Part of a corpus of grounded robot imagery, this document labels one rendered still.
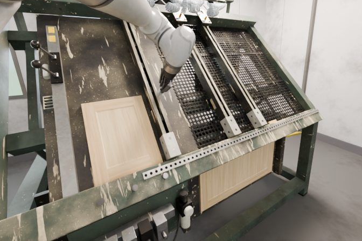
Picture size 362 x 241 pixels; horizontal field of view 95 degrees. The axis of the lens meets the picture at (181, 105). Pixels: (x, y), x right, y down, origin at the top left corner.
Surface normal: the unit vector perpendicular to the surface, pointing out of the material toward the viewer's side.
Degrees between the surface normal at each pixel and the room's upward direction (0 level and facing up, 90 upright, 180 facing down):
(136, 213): 90
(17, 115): 90
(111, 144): 50
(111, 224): 90
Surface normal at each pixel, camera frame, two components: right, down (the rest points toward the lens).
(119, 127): 0.35, -0.48
